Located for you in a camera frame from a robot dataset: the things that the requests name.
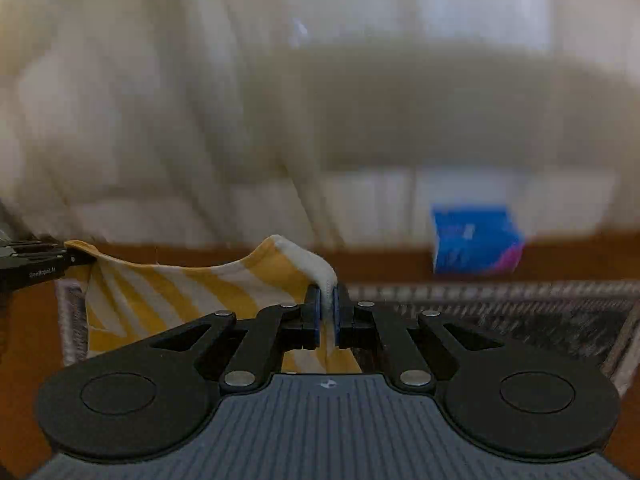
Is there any white curtain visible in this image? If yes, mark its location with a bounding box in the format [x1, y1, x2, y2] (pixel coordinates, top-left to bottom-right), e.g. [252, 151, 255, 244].
[1, 0, 639, 248]

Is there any blue tissue pack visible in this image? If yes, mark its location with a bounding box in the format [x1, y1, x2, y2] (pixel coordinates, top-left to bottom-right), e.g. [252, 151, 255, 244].
[432, 206, 525, 275]

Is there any patterned dark table mat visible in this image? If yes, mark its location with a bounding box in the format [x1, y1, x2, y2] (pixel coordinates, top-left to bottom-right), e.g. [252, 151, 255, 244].
[55, 278, 639, 393]

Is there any orange white striped garment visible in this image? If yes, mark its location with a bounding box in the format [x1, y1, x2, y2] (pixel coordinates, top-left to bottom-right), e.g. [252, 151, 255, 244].
[66, 235, 360, 374]

